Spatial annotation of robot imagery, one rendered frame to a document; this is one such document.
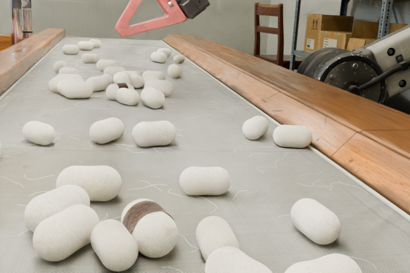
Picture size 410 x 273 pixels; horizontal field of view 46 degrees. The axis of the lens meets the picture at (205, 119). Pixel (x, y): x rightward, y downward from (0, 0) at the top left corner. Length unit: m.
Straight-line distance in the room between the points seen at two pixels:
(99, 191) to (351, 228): 0.15
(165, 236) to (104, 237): 0.03
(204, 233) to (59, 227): 0.07
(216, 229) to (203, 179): 0.08
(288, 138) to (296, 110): 0.10
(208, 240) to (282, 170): 0.16
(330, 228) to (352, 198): 0.08
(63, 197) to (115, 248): 0.05
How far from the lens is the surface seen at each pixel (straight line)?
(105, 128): 0.40
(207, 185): 0.30
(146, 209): 0.23
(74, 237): 0.23
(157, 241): 0.23
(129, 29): 0.57
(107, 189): 0.29
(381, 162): 0.37
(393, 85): 0.89
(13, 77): 0.69
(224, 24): 5.23
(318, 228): 0.25
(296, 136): 0.42
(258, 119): 0.44
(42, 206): 0.25
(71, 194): 0.26
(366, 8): 3.80
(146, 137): 0.39
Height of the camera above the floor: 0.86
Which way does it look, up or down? 13 degrees down
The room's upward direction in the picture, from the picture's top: 3 degrees clockwise
